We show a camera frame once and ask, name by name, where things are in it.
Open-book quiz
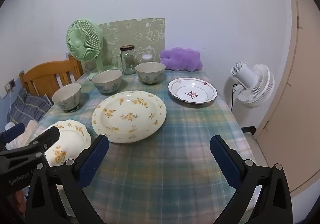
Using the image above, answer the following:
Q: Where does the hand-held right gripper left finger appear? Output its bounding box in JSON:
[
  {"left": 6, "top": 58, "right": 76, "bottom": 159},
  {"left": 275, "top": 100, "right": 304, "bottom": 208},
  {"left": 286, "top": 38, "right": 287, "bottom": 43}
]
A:
[{"left": 25, "top": 134, "right": 110, "bottom": 224}]

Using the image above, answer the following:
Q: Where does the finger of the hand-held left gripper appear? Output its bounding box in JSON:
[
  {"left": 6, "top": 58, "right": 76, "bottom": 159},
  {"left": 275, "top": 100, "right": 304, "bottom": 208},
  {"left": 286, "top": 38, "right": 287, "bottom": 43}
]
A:
[
  {"left": 0, "top": 123, "right": 26, "bottom": 145},
  {"left": 25, "top": 126, "right": 60, "bottom": 164}
]

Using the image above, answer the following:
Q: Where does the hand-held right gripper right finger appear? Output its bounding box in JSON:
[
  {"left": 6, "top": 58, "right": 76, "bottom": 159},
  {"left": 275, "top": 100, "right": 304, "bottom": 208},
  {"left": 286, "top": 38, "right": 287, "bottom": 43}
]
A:
[{"left": 209, "top": 135, "right": 293, "bottom": 224}]

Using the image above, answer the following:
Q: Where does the small scalloped yellow floral plate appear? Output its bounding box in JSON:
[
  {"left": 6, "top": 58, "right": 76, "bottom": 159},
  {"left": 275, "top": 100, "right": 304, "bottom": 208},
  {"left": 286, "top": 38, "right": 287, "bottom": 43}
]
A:
[{"left": 41, "top": 119, "right": 92, "bottom": 167}]

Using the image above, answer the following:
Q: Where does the white plate with red flower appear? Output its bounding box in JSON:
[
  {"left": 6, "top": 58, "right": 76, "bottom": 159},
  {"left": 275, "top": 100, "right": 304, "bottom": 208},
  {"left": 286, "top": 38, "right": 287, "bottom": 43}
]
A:
[{"left": 167, "top": 77, "right": 217, "bottom": 107}]

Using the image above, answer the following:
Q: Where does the grey floral ceramic bowl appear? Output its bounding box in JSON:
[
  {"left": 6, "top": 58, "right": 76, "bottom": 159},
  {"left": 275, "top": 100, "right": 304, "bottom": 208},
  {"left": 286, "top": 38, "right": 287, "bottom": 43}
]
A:
[
  {"left": 91, "top": 69, "right": 123, "bottom": 94},
  {"left": 52, "top": 82, "right": 83, "bottom": 114},
  {"left": 135, "top": 62, "right": 166, "bottom": 85}
]

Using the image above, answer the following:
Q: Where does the blue plaid bedding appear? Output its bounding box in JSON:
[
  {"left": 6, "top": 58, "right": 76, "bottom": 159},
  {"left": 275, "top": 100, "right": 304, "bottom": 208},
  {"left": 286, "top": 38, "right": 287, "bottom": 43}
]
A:
[{"left": 7, "top": 87, "right": 53, "bottom": 125}]

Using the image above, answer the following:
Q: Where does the large yellow floral plate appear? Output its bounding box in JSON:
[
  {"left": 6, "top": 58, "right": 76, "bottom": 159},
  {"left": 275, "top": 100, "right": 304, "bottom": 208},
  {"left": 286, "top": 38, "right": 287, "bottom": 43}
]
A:
[{"left": 91, "top": 90, "right": 167, "bottom": 144}]

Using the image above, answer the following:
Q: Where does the white standing fan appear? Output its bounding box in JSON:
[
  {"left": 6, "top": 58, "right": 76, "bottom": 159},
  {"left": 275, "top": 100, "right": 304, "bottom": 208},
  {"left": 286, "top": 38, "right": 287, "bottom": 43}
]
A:
[{"left": 230, "top": 62, "right": 275, "bottom": 109}]

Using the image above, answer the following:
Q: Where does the glass jar with dark lid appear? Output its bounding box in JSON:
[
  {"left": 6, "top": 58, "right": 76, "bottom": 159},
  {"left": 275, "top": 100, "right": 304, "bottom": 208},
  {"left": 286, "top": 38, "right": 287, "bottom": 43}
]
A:
[{"left": 117, "top": 45, "right": 137, "bottom": 75}]

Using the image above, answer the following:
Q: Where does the green desk fan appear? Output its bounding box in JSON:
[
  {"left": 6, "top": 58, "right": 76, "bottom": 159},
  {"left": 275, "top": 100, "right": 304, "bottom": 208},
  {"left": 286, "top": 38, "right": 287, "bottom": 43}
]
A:
[{"left": 66, "top": 19, "right": 120, "bottom": 75}]

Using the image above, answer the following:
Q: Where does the beige door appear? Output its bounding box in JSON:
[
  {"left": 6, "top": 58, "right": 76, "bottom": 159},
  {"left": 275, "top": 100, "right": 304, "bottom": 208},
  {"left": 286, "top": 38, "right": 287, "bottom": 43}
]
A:
[{"left": 255, "top": 0, "right": 320, "bottom": 199}]

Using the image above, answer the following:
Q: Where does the purple plush pillow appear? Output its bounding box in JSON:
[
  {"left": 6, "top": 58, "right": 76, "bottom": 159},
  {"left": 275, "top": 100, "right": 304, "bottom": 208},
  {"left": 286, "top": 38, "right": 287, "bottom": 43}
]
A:
[{"left": 159, "top": 47, "right": 203, "bottom": 72}]

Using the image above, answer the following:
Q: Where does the green cartoon print mat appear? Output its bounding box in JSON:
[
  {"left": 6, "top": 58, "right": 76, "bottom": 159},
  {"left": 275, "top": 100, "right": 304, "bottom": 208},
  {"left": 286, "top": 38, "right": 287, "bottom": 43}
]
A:
[{"left": 97, "top": 17, "right": 166, "bottom": 65}]

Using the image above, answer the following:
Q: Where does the wall socket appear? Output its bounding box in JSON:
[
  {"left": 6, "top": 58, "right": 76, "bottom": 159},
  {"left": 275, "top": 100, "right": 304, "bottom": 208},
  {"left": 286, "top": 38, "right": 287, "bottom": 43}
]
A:
[{"left": 4, "top": 79, "right": 15, "bottom": 93}]

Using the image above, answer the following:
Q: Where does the black fan power cable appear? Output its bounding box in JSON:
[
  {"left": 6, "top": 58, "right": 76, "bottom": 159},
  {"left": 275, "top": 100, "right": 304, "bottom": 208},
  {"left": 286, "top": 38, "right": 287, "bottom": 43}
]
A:
[{"left": 229, "top": 83, "right": 237, "bottom": 111}]

